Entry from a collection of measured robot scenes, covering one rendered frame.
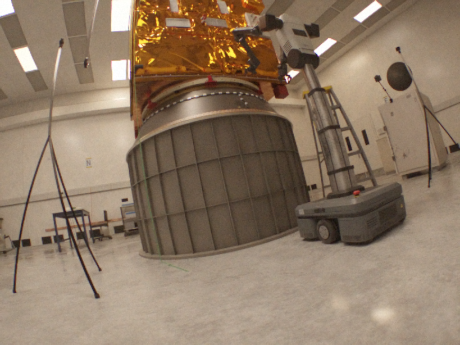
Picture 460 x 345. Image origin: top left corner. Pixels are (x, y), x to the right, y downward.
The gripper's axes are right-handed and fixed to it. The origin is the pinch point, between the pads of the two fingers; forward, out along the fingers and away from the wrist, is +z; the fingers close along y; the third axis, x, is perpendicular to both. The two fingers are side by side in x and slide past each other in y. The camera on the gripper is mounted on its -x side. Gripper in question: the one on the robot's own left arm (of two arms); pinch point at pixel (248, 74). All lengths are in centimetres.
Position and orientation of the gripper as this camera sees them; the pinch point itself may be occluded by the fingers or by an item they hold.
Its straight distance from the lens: 270.3
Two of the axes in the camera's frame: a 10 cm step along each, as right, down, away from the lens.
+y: -9.0, 1.4, -4.1
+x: 2.1, 9.7, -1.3
